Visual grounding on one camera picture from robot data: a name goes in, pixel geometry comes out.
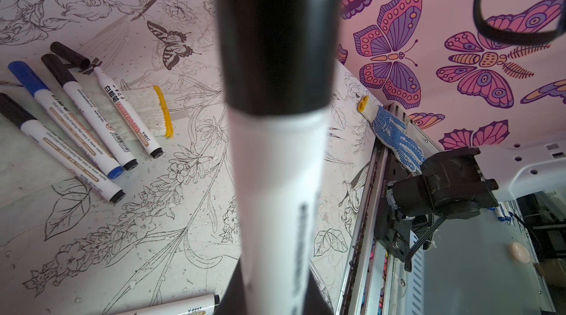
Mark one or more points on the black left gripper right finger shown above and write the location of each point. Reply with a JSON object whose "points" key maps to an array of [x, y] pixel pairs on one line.
{"points": [[316, 304]]}

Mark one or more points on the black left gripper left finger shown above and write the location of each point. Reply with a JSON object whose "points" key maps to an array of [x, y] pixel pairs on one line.
{"points": [[234, 300]]}

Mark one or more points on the white marker red label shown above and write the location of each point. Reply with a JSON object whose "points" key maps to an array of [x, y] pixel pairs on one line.
{"points": [[73, 128]]}

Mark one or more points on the black pen cap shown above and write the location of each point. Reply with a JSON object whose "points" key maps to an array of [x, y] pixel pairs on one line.
{"points": [[74, 58]]}

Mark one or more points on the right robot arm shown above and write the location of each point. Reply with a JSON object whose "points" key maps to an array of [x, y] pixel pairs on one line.
{"points": [[521, 170]]}

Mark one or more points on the blue dotted glove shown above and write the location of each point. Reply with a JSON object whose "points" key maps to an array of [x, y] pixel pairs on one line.
{"points": [[392, 133]]}

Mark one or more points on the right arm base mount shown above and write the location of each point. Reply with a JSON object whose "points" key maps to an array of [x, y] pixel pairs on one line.
{"points": [[412, 207]]}

